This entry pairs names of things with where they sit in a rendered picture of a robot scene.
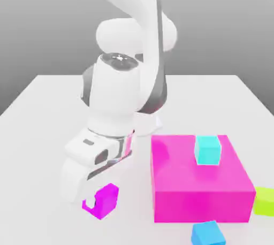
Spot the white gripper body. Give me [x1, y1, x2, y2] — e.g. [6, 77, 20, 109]
[60, 149, 133, 204]

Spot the small magenta cube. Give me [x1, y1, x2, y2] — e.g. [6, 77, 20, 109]
[81, 182, 119, 220]

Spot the large pink box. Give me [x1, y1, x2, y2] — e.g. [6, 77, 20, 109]
[150, 134, 257, 224]

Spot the small lime green cube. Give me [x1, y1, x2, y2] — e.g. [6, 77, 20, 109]
[252, 186, 274, 217]

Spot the small blue cube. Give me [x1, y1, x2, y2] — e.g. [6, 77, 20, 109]
[191, 220, 227, 245]

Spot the small cyan cube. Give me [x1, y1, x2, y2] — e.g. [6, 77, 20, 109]
[194, 135, 222, 166]

